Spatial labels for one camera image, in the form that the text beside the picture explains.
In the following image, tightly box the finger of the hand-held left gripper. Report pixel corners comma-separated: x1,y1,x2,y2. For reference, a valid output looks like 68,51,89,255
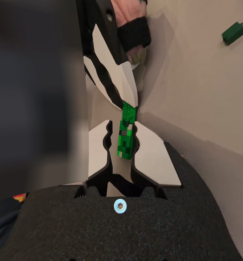
92,24,138,108
83,53,124,110

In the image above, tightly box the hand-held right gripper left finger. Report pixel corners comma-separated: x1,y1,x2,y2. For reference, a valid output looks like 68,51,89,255
87,120,114,187

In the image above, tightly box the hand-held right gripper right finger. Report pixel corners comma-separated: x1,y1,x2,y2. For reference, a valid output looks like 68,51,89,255
131,121,182,187

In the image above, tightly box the green tiled brick plate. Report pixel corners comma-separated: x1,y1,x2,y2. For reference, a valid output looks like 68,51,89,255
117,101,137,160

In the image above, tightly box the grey desk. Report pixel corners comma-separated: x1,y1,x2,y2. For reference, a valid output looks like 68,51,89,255
86,0,243,261

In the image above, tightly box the person's left hand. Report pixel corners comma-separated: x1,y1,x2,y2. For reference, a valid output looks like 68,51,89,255
111,0,152,65

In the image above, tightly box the red yellow object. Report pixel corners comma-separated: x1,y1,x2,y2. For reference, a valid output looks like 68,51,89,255
13,193,27,203

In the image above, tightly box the dark green brick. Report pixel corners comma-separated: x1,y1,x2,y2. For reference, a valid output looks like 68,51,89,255
221,21,243,46

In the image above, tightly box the dark blue ribbed cloth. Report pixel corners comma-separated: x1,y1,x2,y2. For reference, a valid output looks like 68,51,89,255
0,196,22,261

